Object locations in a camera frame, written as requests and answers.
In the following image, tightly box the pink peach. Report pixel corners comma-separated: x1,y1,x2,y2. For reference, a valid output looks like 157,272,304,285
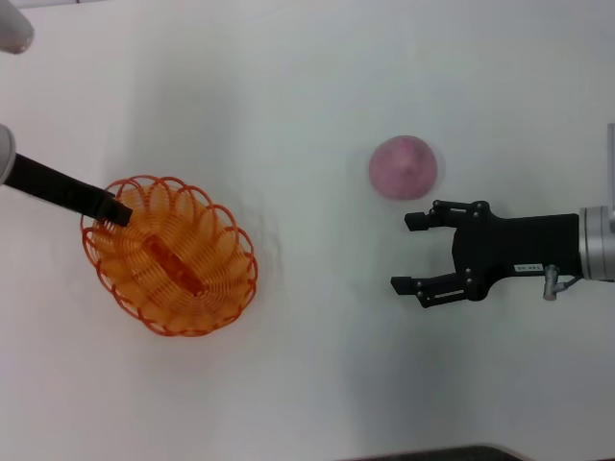
368,134,439,201

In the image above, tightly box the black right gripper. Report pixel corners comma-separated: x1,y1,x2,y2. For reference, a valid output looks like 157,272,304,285
389,199,582,310

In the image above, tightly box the orange plastic wire basket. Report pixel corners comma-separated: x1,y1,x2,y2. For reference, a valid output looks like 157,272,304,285
80,175,258,337

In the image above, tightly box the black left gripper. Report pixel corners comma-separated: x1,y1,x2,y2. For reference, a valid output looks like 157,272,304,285
3,152,135,229

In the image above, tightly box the silver cable connector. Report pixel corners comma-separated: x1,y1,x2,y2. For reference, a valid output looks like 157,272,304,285
542,263,582,302

